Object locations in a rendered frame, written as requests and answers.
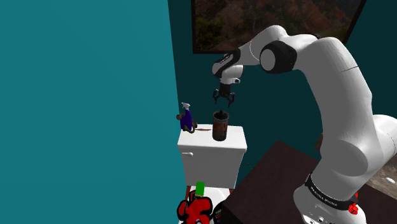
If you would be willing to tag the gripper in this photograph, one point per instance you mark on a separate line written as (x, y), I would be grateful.
(225, 89)

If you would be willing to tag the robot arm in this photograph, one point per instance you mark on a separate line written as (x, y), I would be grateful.
(341, 102)

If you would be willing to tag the brown cylindrical holder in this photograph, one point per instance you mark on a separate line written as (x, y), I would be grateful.
(220, 128)

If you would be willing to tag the thin brown stick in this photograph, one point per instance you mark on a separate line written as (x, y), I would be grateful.
(203, 129)

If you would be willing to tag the brown curved figure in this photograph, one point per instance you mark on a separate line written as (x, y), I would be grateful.
(194, 126)

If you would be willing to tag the purple spray bottle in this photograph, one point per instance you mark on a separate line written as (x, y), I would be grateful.
(186, 120)

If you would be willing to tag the white toilet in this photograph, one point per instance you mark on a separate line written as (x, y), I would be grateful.
(211, 164)

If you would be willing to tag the green box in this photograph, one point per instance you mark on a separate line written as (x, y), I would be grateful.
(200, 187)

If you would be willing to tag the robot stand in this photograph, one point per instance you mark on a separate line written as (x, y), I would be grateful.
(266, 186)

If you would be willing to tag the red and black toy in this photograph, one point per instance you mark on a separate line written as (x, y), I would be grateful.
(195, 209)

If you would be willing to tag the black printed container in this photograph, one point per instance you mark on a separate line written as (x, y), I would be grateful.
(218, 214)

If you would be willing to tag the small white oblong object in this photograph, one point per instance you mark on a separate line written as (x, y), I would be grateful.
(390, 180)

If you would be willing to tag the framed landscape wall picture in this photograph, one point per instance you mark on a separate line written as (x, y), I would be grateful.
(235, 24)

